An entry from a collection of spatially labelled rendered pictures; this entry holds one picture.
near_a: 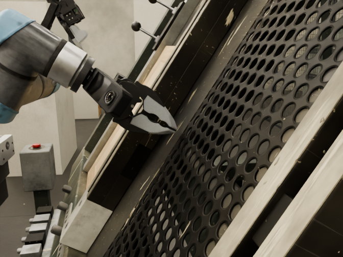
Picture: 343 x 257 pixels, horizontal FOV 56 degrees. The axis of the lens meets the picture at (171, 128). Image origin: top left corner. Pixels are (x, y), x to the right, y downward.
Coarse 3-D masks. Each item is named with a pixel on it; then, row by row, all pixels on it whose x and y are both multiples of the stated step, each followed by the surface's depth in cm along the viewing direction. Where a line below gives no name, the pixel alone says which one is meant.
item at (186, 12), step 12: (192, 0) 115; (180, 12) 116; (180, 24) 117; (168, 36) 117; (156, 60) 118; (144, 72) 118; (108, 132) 121; (96, 144) 126; (96, 156) 123; (84, 168) 123
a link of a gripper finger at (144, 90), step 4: (136, 84) 59; (140, 84) 59; (140, 88) 59; (144, 88) 59; (148, 88) 59; (140, 92) 59; (144, 92) 60; (148, 92) 60; (152, 92) 60; (140, 96) 60; (144, 96) 60; (152, 96) 60; (156, 96) 60; (156, 100) 60; (160, 100) 61; (160, 104) 61
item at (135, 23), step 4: (132, 24) 120; (136, 24) 119; (140, 24) 120; (132, 28) 120; (136, 28) 120; (140, 28) 120; (144, 32) 120; (148, 32) 120; (152, 36) 119; (156, 40) 118
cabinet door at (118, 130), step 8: (168, 48) 110; (160, 56) 116; (168, 56) 103; (160, 64) 110; (152, 72) 114; (152, 80) 108; (136, 104) 111; (120, 128) 113; (112, 136) 117; (112, 144) 111; (104, 152) 116; (96, 160) 120; (104, 160) 109; (96, 168) 114; (88, 176) 118; (88, 184) 110
